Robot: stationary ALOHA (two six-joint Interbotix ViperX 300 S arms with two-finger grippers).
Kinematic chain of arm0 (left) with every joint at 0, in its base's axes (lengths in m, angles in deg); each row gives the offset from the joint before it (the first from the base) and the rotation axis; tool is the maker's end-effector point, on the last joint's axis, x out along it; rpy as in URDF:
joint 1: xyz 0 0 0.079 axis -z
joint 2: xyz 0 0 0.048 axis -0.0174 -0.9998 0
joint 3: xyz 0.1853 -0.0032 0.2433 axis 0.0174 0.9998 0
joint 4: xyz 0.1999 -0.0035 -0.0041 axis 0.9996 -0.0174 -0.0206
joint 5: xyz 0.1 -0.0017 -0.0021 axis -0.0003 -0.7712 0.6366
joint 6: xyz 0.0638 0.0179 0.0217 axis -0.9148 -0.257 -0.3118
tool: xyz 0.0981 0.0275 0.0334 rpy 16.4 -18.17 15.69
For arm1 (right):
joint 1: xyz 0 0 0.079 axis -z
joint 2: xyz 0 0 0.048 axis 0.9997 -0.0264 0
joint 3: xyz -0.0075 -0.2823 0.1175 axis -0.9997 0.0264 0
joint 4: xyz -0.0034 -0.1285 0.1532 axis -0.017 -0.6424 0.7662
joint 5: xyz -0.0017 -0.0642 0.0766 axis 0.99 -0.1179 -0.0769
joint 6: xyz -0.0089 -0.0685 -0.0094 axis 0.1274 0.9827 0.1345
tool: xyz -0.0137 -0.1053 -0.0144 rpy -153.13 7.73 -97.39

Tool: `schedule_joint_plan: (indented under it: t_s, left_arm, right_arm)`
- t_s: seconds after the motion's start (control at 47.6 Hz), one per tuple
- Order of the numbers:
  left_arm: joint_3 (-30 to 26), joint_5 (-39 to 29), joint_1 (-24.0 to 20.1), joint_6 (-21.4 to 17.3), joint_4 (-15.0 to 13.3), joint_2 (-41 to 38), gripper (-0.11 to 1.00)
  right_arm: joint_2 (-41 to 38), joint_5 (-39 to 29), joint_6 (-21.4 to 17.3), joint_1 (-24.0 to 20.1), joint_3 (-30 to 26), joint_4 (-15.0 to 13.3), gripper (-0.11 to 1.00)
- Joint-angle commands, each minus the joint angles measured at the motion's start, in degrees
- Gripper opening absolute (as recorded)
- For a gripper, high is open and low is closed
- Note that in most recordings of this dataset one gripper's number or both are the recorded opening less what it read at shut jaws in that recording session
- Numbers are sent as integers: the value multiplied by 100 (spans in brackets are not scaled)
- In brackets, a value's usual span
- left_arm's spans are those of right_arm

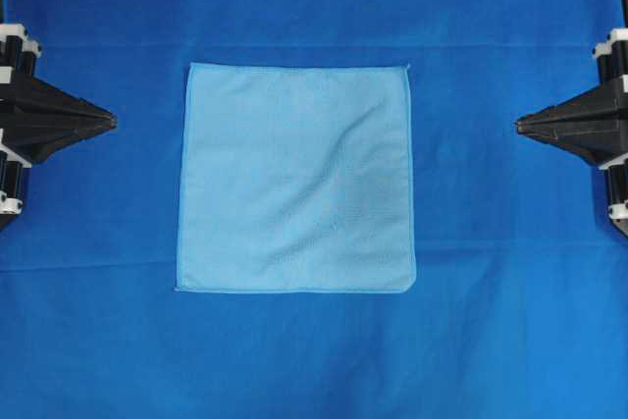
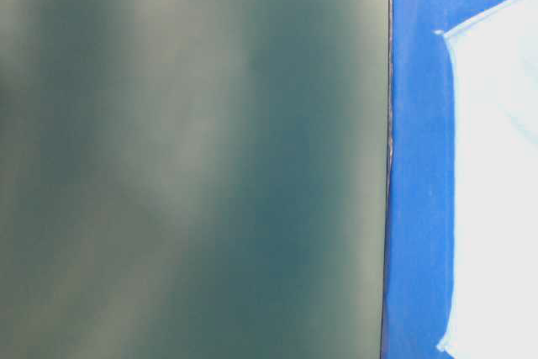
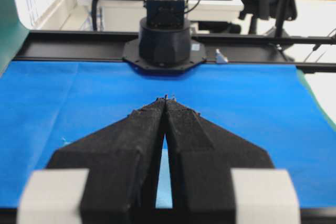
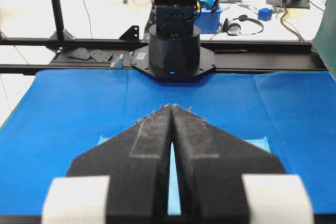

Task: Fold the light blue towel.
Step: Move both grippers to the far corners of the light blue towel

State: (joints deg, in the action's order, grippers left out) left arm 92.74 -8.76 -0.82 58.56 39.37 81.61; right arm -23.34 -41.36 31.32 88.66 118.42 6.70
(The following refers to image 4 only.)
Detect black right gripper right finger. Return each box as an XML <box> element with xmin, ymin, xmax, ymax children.
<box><xmin>172</xmin><ymin>105</ymin><xmax>314</xmax><ymax>223</ymax></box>

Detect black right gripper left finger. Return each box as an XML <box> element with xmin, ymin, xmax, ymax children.
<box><xmin>41</xmin><ymin>105</ymin><xmax>172</xmax><ymax>223</ymax></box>

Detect light blue towel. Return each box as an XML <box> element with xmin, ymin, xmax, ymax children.
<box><xmin>97</xmin><ymin>134</ymin><xmax>271</xmax><ymax>216</ymax></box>

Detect blue table cloth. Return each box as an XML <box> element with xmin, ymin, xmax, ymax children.
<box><xmin>1</xmin><ymin>70</ymin><xmax>335</xmax><ymax>215</ymax></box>

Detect black headphones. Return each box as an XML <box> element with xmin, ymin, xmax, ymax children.
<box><xmin>220</xmin><ymin>14</ymin><xmax>264</xmax><ymax>36</ymax></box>

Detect blue plastic bin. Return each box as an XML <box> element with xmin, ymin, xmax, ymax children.
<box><xmin>194</xmin><ymin>0</ymin><xmax>223</xmax><ymax>34</ymax></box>

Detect small blue cube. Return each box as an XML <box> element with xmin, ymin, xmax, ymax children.
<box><xmin>258</xmin><ymin>8</ymin><xmax>273</xmax><ymax>22</ymax></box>

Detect dark green backdrop board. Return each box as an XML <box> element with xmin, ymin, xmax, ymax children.
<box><xmin>313</xmin><ymin>0</ymin><xmax>335</xmax><ymax>80</ymax></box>

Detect black aluminium frame rail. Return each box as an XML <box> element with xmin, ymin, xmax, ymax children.
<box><xmin>1</xmin><ymin>38</ymin><xmax>326</xmax><ymax>81</ymax></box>

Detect black vertical frame post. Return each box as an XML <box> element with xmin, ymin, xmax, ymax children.
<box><xmin>51</xmin><ymin>0</ymin><xmax>65</xmax><ymax>40</ymax></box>

